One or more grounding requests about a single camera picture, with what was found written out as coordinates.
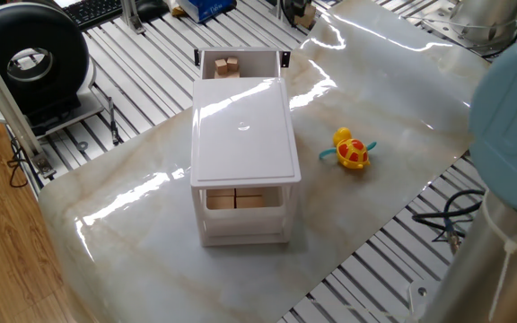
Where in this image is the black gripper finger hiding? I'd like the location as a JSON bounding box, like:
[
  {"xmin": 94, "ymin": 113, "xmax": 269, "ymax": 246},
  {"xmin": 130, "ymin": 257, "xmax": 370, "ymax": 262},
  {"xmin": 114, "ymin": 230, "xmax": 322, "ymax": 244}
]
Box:
[{"xmin": 281, "ymin": 0, "xmax": 307, "ymax": 26}]

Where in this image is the white drawer with black handle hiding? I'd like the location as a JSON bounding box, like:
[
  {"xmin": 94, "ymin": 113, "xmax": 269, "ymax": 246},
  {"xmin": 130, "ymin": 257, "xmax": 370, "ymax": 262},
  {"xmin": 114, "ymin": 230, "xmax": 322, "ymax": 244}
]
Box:
[{"xmin": 193, "ymin": 47, "xmax": 292, "ymax": 222}]

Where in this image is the white plastic drawer cabinet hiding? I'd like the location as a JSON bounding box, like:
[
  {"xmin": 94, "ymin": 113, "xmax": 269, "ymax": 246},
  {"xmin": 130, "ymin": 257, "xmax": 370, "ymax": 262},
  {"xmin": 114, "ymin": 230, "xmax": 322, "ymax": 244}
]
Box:
[{"xmin": 189, "ymin": 76, "xmax": 302, "ymax": 248}]

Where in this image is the blue tissue pack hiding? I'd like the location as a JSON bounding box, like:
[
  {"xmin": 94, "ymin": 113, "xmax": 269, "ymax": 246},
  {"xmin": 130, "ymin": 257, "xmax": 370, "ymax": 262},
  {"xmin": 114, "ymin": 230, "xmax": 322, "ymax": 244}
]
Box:
[{"xmin": 175, "ymin": 0, "xmax": 237, "ymax": 24}]

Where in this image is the marble pattern table mat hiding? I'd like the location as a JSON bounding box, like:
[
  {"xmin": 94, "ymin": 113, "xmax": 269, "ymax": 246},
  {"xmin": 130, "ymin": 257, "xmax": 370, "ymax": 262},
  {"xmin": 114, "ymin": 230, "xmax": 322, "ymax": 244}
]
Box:
[{"xmin": 37, "ymin": 0, "xmax": 491, "ymax": 323}]

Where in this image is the black computer mouse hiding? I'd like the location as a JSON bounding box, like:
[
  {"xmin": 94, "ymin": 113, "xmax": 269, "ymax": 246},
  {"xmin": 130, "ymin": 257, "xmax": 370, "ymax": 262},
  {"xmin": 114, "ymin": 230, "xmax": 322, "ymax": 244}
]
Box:
[{"xmin": 136, "ymin": 0, "xmax": 171, "ymax": 22}]

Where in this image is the yellow toy turtle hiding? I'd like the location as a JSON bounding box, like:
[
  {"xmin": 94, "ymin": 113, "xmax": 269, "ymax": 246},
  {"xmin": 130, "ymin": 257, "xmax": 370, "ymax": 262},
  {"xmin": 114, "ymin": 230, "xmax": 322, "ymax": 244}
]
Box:
[{"xmin": 318, "ymin": 127, "xmax": 378, "ymax": 171}]

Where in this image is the black computer keyboard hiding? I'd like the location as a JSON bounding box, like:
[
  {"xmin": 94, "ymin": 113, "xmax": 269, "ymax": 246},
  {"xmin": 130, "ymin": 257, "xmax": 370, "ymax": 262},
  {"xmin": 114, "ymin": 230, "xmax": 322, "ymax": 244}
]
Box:
[{"xmin": 62, "ymin": 0, "xmax": 125, "ymax": 31}]

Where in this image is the slanted aluminium profile bar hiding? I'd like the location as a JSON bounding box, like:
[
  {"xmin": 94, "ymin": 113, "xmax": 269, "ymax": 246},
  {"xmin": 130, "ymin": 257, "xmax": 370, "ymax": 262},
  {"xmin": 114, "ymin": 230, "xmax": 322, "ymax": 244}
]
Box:
[{"xmin": 0, "ymin": 26, "xmax": 57, "ymax": 180}]

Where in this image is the short aluminium upright bracket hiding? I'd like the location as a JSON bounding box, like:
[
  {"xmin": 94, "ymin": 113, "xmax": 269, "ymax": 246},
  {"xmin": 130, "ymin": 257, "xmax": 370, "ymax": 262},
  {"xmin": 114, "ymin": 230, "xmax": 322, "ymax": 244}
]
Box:
[{"xmin": 120, "ymin": 0, "xmax": 147, "ymax": 36}]

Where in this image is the silver metal cylinder pedestal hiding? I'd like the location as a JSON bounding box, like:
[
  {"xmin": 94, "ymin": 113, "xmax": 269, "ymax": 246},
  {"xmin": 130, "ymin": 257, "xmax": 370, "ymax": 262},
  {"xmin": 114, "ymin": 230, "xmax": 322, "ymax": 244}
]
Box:
[{"xmin": 448, "ymin": 0, "xmax": 517, "ymax": 45}]

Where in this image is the white drawer without handle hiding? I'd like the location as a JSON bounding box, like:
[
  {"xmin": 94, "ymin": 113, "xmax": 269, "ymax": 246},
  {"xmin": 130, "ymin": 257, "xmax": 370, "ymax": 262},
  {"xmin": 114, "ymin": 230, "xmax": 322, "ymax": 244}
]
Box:
[{"xmin": 203, "ymin": 209, "xmax": 289, "ymax": 239}]

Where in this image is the looped thick black cable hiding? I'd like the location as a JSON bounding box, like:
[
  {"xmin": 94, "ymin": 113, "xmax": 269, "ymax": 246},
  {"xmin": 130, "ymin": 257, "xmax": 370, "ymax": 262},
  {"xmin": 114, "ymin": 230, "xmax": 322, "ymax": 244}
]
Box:
[{"xmin": 410, "ymin": 188, "xmax": 486, "ymax": 243}]

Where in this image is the cable with metal plug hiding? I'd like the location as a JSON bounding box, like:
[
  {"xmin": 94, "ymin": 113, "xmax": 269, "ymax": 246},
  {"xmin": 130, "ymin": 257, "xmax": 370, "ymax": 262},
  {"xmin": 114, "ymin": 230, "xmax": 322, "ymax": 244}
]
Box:
[{"xmin": 444, "ymin": 222, "xmax": 462, "ymax": 256}]

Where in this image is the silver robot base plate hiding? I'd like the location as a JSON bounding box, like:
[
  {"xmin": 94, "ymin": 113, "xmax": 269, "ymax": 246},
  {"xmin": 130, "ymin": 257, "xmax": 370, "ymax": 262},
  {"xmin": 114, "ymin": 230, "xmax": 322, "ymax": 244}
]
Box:
[{"xmin": 407, "ymin": 278, "xmax": 442, "ymax": 323}]

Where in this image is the thin black cable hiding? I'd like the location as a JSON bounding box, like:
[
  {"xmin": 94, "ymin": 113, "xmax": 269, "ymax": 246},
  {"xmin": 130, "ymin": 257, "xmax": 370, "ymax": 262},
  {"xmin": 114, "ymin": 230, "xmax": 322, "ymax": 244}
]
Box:
[{"xmin": 5, "ymin": 135, "xmax": 30, "ymax": 189}]

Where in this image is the thin white cord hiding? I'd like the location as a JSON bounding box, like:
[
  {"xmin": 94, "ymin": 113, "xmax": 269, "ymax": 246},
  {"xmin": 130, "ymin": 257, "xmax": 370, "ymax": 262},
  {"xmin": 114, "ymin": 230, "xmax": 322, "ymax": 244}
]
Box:
[{"xmin": 480, "ymin": 192, "xmax": 517, "ymax": 322}]

